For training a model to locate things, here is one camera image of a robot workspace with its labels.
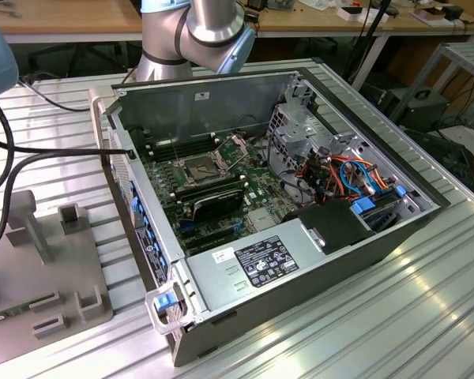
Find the green motherboard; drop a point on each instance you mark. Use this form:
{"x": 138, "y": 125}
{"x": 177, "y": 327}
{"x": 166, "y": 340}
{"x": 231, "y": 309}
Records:
{"x": 260, "y": 185}

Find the grey parts rack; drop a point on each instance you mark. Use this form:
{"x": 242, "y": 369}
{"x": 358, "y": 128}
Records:
{"x": 43, "y": 284}

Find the blue disk carrier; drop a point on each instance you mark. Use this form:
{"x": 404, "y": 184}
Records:
{"x": 363, "y": 206}

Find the wooden desk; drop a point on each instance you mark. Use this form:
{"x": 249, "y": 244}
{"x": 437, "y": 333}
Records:
{"x": 63, "y": 19}
{"x": 320, "y": 19}

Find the thin metal locking lever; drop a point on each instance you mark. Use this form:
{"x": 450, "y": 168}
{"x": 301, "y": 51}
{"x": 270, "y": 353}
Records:
{"x": 175, "y": 148}

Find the brown cardboard box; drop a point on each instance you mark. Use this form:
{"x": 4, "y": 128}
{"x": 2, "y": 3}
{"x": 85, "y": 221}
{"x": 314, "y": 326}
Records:
{"x": 430, "y": 15}

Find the grey metal shelf frame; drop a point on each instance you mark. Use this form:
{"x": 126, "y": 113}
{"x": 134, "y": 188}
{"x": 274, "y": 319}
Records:
{"x": 470, "y": 59}

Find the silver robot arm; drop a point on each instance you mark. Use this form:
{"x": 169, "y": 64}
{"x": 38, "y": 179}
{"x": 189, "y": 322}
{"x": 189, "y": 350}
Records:
{"x": 205, "y": 23}

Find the black graphics card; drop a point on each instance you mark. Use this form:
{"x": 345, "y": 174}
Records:
{"x": 217, "y": 205}

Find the CPU socket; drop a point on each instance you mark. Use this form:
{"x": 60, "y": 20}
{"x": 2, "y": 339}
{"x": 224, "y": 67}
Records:
{"x": 199, "y": 170}

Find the silver metal disk bay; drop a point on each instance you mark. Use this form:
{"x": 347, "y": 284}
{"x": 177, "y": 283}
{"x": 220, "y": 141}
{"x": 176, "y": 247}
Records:
{"x": 296, "y": 130}

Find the black plastic shroud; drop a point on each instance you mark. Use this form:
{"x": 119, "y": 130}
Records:
{"x": 332, "y": 227}

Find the silver power supply box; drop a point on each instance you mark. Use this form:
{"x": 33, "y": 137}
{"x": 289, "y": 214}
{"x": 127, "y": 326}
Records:
{"x": 221, "y": 284}

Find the grey open PC case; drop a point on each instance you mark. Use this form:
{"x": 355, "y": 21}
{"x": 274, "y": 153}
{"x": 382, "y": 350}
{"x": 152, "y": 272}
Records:
{"x": 320, "y": 282}

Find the black power adapter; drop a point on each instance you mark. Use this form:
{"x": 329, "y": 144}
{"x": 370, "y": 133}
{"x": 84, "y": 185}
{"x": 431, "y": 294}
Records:
{"x": 454, "y": 12}

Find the black tripod stand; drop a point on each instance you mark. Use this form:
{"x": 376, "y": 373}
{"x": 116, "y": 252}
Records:
{"x": 373, "y": 27}

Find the white cardboard box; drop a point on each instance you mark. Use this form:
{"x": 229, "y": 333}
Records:
{"x": 349, "y": 13}

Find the blue case release latch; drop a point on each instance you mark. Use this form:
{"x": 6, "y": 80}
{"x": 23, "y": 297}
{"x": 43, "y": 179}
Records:
{"x": 162, "y": 303}

